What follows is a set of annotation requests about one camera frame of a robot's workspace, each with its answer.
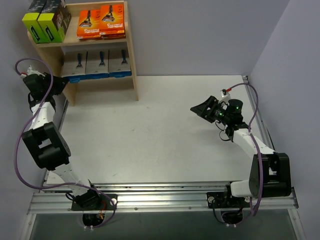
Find grey blue razor pack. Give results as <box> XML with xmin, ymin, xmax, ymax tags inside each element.
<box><xmin>108</xmin><ymin>48</ymin><xmax>132</xmax><ymax>78</ymax></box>
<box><xmin>61</xmin><ymin>50</ymin><xmax>88</xmax><ymax>83</ymax></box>
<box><xmin>85</xmin><ymin>49</ymin><xmax>109</xmax><ymax>80</ymax></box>

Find black green razor box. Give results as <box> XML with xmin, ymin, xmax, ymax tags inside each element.
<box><xmin>22</xmin><ymin>0</ymin><xmax>49</xmax><ymax>44</ymax></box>
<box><xmin>37</xmin><ymin>0</ymin><xmax>72</xmax><ymax>43</ymax></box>

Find orange razor box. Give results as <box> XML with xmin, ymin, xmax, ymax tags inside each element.
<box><xmin>76</xmin><ymin>9</ymin><xmax>101</xmax><ymax>40</ymax></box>
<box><xmin>99</xmin><ymin>3</ymin><xmax>125</xmax><ymax>35</ymax></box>
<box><xmin>100</xmin><ymin>33</ymin><xmax>126</xmax><ymax>40</ymax></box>

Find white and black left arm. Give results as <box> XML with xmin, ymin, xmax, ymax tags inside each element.
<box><xmin>22</xmin><ymin>73</ymin><xmax>102</xmax><ymax>210</ymax></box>

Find wooden three-tier shelf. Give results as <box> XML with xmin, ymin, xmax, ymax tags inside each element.
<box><xmin>26</xmin><ymin>0</ymin><xmax>140</xmax><ymax>107</ymax></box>

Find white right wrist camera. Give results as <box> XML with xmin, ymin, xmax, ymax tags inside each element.
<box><xmin>219</xmin><ymin>89</ymin><xmax>231</xmax><ymax>104</ymax></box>

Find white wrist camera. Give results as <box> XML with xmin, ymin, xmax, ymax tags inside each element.
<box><xmin>219</xmin><ymin>89</ymin><xmax>231</xmax><ymax>104</ymax></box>
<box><xmin>20</xmin><ymin>65</ymin><xmax>45</xmax><ymax>78</ymax></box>

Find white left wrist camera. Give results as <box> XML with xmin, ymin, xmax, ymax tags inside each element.
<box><xmin>20</xmin><ymin>65</ymin><xmax>45</xmax><ymax>78</ymax></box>

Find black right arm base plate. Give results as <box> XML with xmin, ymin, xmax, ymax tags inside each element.
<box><xmin>206</xmin><ymin>192</ymin><xmax>250</xmax><ymax>209</ymax></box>

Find aluminium rail frame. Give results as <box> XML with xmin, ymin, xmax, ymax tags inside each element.
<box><xmin>22</xmin><ymin>75</ymin><xmax>306</xmax><ymax>240</ymax></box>

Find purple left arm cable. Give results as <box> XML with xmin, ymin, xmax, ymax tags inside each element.
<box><xmin>13</xmin><ymin>58</ymin><xmax>118</xmax><ymax>229</ymax></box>

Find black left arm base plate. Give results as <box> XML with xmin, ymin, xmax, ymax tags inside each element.
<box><xmin>71</xmin><ymin>192</ymin><xmax>118</xmax><ymax>211</ymax></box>

